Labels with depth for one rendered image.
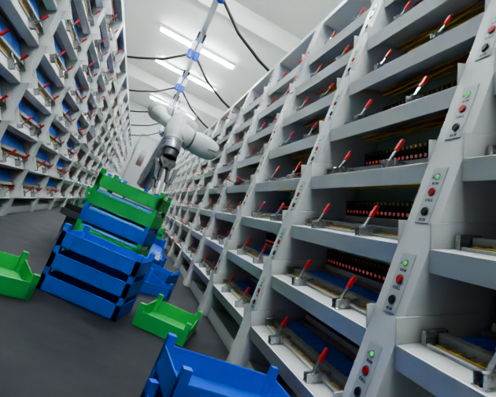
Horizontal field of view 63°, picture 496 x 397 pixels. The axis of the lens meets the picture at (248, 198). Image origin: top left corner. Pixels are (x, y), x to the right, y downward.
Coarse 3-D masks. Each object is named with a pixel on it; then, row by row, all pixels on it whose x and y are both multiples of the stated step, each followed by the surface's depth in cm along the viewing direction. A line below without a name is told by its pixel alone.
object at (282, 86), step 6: (294, 72) 240; (282, 78) 272; (288, 78) 250; (294, 78) 256; (270, 84) 289; (276, 84) 271; (282, 84) 261; (288, 84) 270; (270, 90) 284; (276, 90) 272; (282, 90) 284
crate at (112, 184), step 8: (104, 176) 175; (96, 184) 174; (104, 184) 174; (112, 184) 174; (120, 184) 174; (120, 192) 174; (128, 192) 174; (136, 192) 174; (144, 192) 174; (136, 200) 174; (144, 200) 174; (152, 200) 174; (160, 200) 174; (168, 200) 192; (152, 208) 174; (160, 208) 176
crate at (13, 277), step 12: (0, 252) 143; (24, 252) 146; (0, 264) 144; (12, 264) 146; (24, 264) 144; (0, 276) 118; (12, 276) 138; (24, 276) 138; (36, 276) 124; (0, 288) 119; (12, 288) 120; (24, 288) 122
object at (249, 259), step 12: (228, 240) 209; (240, 240) 211; (252, 240) 213; (228, 252) 206; (240, 252) 192; (252, 252) 192; (264, 252) 188; (240, 264) 183; (252, 264) 165; (264, 264) 151
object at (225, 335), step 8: (184, 272) 313; (192, 280) 274; (192, 288) 264; (200, 288) 254; (200, 296) 237; (216, 312) 200; (216, 320) 191; (224, 320) 190; (232, 320) 198; (216, 328) 186; (224, 328) 175; (232, 328) 179; (224, 336) 171; (232, 336) 164; (224, 344) 167; (232, 344) 159
